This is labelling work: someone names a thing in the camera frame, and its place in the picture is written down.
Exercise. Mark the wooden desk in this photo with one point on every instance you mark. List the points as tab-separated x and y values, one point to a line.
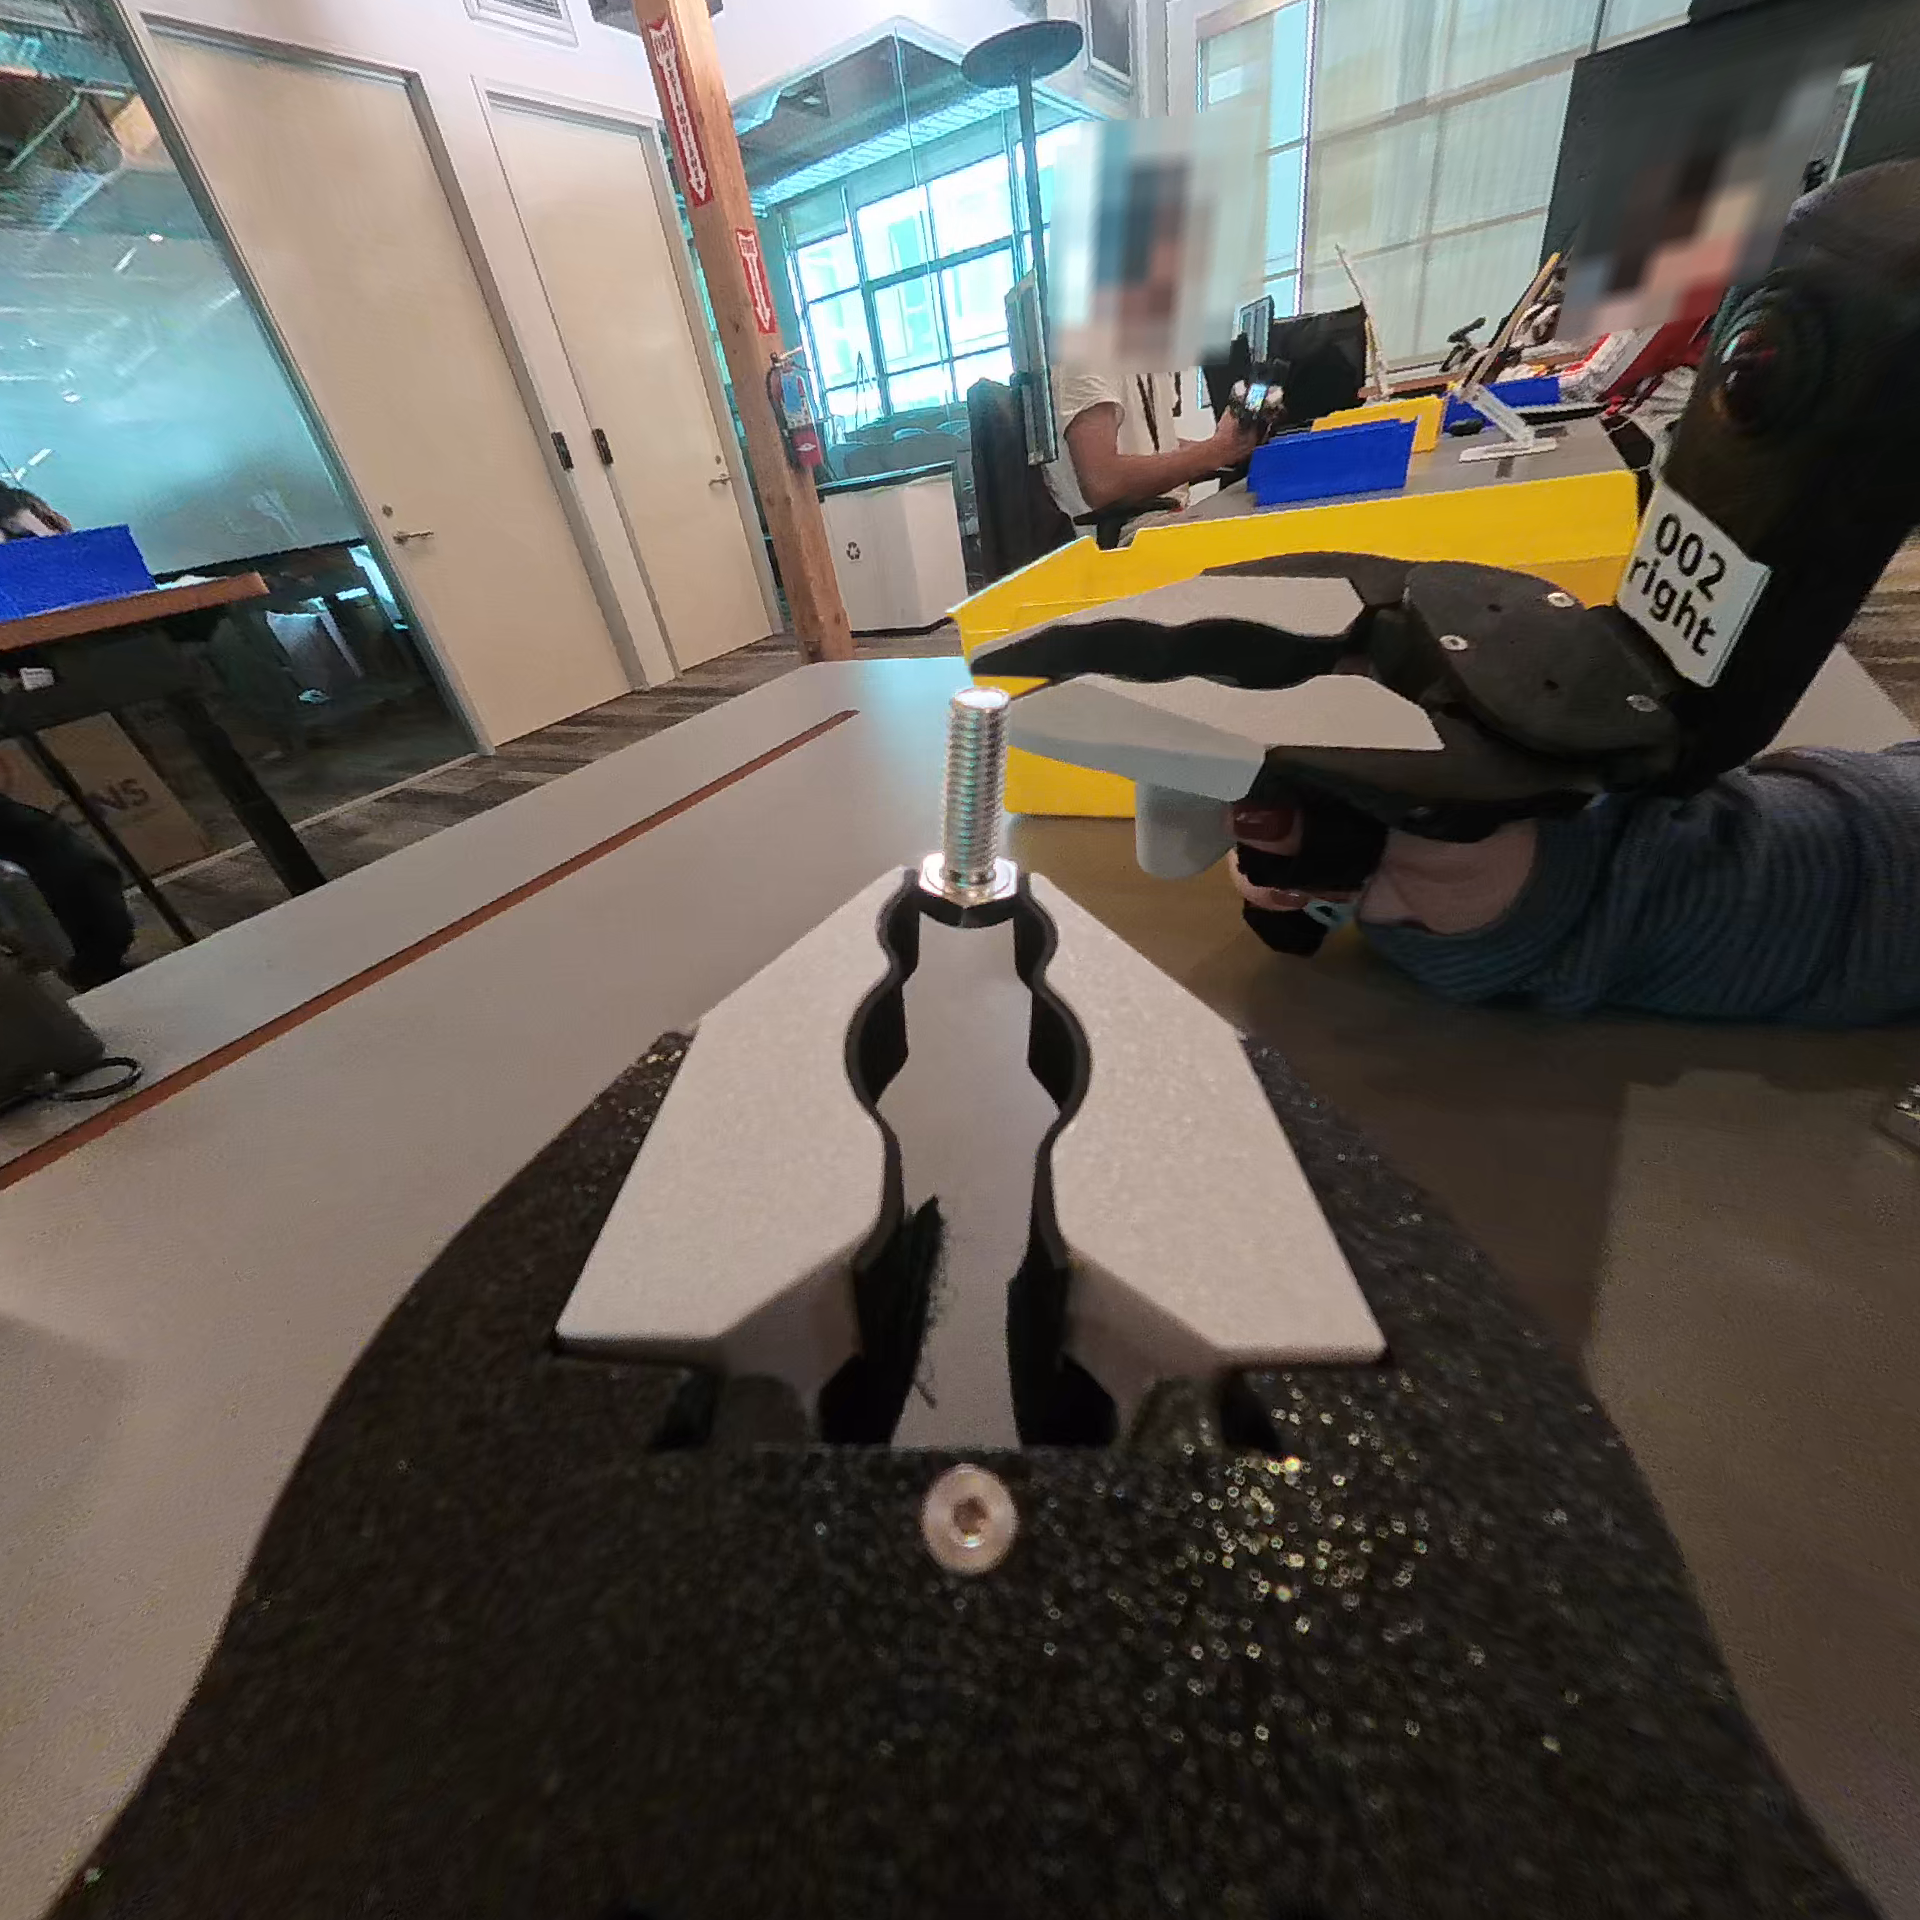
1575	459

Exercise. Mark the black floor lamp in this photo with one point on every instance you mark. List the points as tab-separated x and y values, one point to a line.
1020	44

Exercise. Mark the person's right forearm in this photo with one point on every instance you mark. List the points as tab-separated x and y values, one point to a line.
1724	901

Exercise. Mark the black high back chair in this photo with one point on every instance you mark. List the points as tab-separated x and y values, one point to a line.
1014	494

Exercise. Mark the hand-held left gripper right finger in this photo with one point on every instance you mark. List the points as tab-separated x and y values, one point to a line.
1201	1202

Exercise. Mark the white recycling cabinet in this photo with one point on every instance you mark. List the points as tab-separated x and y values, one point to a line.
893	556

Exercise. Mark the person's right hand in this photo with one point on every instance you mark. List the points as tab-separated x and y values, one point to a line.
1447	879

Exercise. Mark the yellow plastic bin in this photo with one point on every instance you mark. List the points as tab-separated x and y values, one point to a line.
1382	412
1501	525

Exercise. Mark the cardboard box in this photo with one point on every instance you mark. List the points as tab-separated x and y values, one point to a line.
120	797

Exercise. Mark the black power station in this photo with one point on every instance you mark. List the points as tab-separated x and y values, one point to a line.
30	1021

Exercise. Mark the dark wood desk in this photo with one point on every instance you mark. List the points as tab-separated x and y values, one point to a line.
120	609

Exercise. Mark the wooden column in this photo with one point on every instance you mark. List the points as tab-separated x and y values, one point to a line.
781	494

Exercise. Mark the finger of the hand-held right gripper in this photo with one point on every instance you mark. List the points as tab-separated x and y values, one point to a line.
1244	609
1184	734

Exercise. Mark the red fire extinguisher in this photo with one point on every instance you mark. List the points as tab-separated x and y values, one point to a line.
791	412

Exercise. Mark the steel hex bolt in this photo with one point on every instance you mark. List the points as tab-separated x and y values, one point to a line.
974	780

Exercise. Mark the white door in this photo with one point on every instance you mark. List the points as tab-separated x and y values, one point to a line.
390	421
630	406

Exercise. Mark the blue plastic bin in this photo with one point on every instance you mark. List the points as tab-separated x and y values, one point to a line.
67	573
1328	466

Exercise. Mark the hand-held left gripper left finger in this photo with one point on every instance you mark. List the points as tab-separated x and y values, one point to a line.
720	1185

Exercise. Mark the black smartphone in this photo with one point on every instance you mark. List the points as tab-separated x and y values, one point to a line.
1257	399

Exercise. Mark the red vertical sign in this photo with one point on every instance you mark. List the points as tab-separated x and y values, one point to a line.
687	114
758	277

